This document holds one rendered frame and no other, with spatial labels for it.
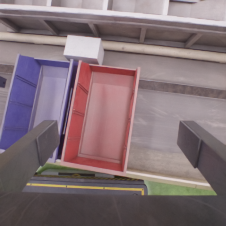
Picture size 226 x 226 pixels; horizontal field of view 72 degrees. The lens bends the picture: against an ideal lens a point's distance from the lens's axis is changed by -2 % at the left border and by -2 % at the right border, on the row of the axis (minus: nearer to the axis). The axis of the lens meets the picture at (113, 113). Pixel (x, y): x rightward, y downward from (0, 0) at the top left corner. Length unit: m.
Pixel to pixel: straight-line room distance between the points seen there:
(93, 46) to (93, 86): 0.15
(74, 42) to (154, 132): 0.43
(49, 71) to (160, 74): 0.44
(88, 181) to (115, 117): 0.57
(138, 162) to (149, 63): 0.38
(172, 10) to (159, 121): 0.37
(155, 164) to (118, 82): 0.34
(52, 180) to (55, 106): 0.60
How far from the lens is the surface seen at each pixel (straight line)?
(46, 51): 0.77
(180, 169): 0.65
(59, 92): 0.67
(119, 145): 0.60
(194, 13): 0.61
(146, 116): 0.61
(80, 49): 0.60
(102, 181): 1.06
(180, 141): 0.17
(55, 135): 0.16
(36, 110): 0.70
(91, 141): 0.61
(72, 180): 1.09
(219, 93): 0.72
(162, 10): 0.54
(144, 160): 0.62
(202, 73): 0.71
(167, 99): 0.64
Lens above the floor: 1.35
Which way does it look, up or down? 82 degrees down
